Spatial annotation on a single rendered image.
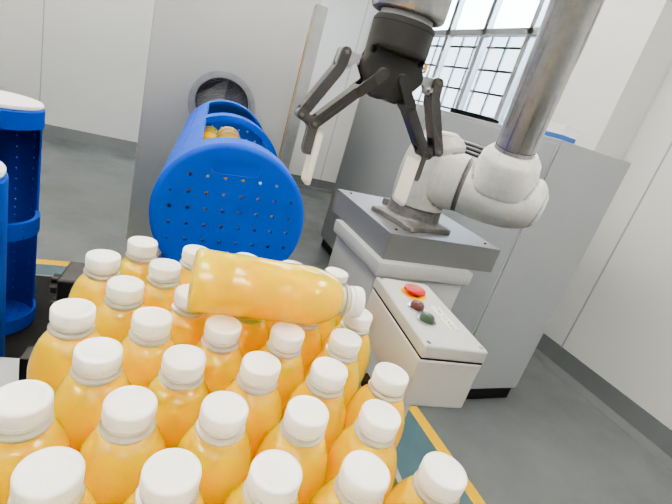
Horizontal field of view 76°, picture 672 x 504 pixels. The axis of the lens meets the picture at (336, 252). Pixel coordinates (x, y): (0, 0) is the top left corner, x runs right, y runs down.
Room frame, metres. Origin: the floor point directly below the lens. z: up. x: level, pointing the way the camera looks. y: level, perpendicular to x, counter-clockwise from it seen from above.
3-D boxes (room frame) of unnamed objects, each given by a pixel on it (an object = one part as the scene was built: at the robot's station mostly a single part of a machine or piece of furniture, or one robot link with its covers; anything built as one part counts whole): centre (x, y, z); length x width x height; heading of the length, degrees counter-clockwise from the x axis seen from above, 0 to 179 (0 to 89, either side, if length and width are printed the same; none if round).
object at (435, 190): (1.26, -0.19, 1.24); 0.18 x 0.16 x 0.22; 72
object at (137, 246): (0.54, 0.26, 1.09); 0.04 x 0.04 x 0.02
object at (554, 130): (2.36, -0.85, 1.48); 0.24 x 0.12 x 0.08; 35
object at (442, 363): (0.61, -0.16, 1.05); 0.20 x 0.10 x 0.10; 20
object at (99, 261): (0.47, 0.27, 1.09); 0.04 x 0.04 x 0.02
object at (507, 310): (3.09, -0.52, 0.72); 2.15 x 0.54 x 1.45; 27
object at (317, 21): (2.22, 0.39, 0.85); 0.06 x 0.06 x 1.70; 20
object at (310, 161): (0.55, 0.06, 1.28); 0.03 x 0.01 x 0.07; 20
